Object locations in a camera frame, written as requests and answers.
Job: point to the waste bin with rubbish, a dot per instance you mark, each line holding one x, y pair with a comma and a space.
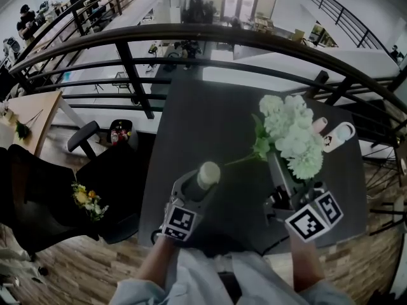
120, 133

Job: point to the person's light shirt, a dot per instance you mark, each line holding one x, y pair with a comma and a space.
206, 281

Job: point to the green artificial plant stem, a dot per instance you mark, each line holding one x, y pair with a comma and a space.
23, 131

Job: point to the person's right forearm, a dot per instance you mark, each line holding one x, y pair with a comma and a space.
305, 265

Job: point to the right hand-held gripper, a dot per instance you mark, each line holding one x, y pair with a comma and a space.
306, 224

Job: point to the black office chair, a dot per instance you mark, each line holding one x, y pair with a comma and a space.
38, 202

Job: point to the crumpled white plastic wrap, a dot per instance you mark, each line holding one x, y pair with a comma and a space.
14, 264

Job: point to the wooden desk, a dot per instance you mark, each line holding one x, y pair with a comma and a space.
35, 106

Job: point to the dark potted plant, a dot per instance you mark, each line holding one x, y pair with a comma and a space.
197, 11

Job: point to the black curved railing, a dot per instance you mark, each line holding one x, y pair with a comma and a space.
222, 30

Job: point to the white flowers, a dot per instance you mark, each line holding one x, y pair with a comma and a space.
295, 132

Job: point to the black straight railing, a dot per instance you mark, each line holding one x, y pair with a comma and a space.
79, 24
341, 13

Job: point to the dark table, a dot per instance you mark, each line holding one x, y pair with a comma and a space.
206, 122

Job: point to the yellow flower bouquet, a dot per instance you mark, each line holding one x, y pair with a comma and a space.
87, 200

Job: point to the small white flower bunch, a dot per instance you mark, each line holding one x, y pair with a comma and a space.
4, 108

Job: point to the pink cup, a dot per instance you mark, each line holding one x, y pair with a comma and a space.
319, 125

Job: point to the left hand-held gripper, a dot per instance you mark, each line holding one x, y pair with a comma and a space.
181, 221

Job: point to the white vase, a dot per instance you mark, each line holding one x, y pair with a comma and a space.
208, 173

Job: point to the person's left forearm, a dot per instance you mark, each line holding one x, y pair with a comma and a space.
159, 259

